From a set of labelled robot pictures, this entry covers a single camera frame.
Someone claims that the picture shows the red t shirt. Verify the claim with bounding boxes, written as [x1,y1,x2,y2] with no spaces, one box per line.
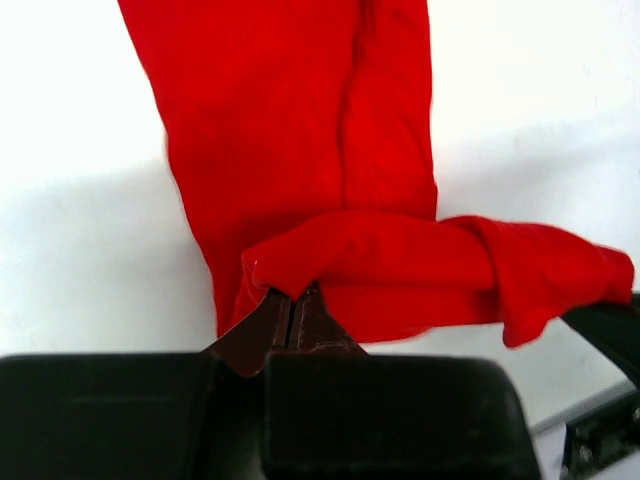
[120,1,634,348]

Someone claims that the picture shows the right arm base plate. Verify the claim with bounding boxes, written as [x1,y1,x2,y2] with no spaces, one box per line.
[532,384,639,480]

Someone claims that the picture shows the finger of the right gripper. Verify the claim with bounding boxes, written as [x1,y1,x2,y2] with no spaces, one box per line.
[561,292,640,388]

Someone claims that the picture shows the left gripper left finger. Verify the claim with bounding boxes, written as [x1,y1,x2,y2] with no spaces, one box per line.
[203,289,293,378]

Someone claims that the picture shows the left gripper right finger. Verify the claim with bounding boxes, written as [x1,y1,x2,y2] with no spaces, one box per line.
[289,282,367,356]

